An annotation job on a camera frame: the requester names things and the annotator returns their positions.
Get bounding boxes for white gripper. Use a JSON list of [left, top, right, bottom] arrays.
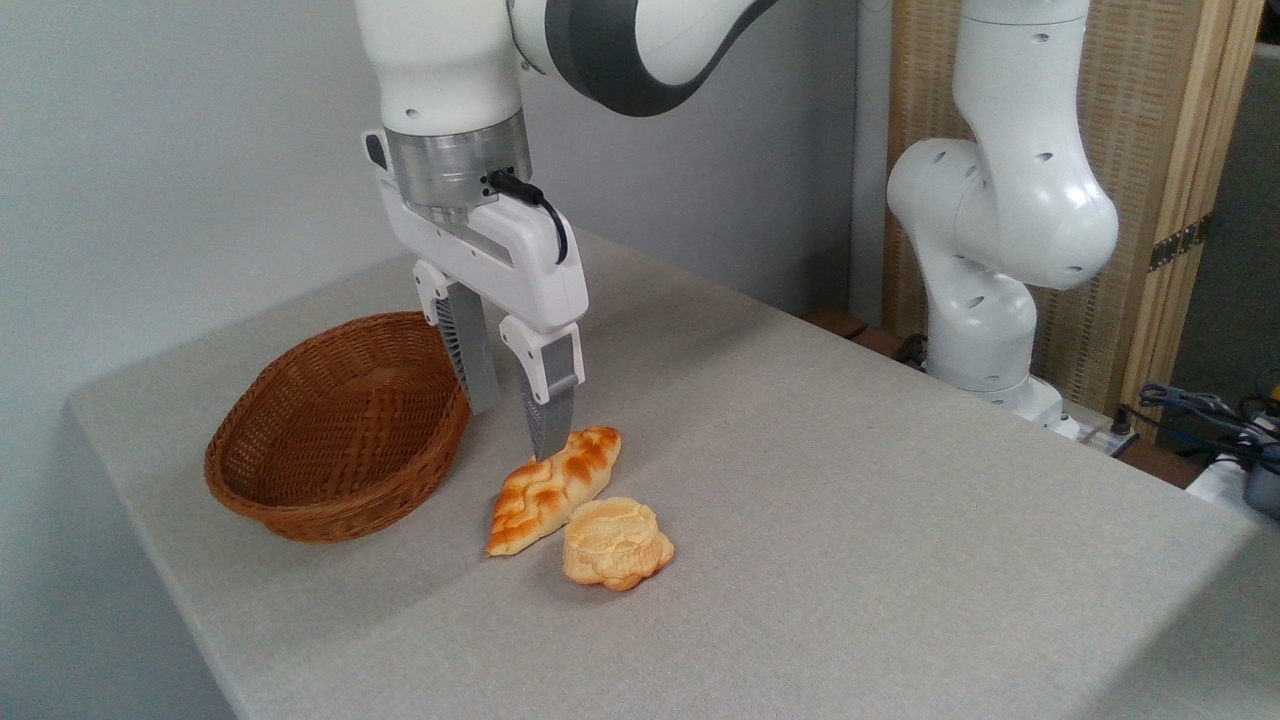
[[362, 128, 590, 463]]

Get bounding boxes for braided long bread loaf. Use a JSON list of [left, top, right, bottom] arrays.
[[486, 426, 623, 558]]

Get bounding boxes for round flower-shaped bread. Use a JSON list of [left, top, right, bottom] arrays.
[[562, 497, 676, 592]]

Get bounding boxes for brown wicker basket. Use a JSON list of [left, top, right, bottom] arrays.
[[204, 311, 471, 544]]

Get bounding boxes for brown wooden board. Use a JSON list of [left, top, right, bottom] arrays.
[[803, 308, 931, 369]]

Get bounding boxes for black metal screen hinge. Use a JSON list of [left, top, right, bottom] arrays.
[[1148, 214, 1214, 273]]

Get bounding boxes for bamboo folding screen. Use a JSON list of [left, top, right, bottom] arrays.
[[884, 0, 1267, 441]]

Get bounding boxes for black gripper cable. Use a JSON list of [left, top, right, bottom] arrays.
[[487, 170, 570, 266]]

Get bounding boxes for dark blue cable bundle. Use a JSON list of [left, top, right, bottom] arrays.
[[1118, 383, 1280, 473]]

